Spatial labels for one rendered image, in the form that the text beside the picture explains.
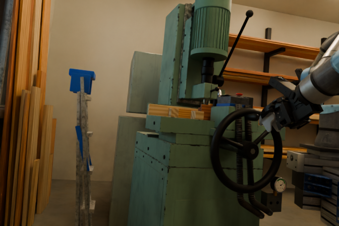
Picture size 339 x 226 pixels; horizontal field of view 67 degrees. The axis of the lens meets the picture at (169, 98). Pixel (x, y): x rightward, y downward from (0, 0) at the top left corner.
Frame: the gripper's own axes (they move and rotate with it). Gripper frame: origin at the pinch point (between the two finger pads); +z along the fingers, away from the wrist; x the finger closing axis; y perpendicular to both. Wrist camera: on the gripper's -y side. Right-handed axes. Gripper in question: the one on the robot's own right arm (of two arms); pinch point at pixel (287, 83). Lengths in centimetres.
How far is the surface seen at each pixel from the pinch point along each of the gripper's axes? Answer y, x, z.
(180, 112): 18, -101, -61
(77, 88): 0, -153, 0
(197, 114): 19, -97, -75
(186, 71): -2, -94, -51
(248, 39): -71, 41, 128
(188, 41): -18, -92, -50
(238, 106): 16, -84, -85
